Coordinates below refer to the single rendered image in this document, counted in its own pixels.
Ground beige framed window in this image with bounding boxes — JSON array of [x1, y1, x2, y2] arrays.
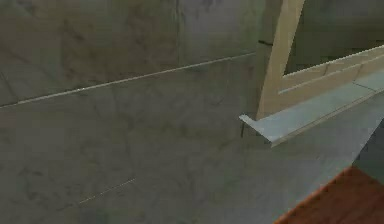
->
[[238, 0, 384, 148]]

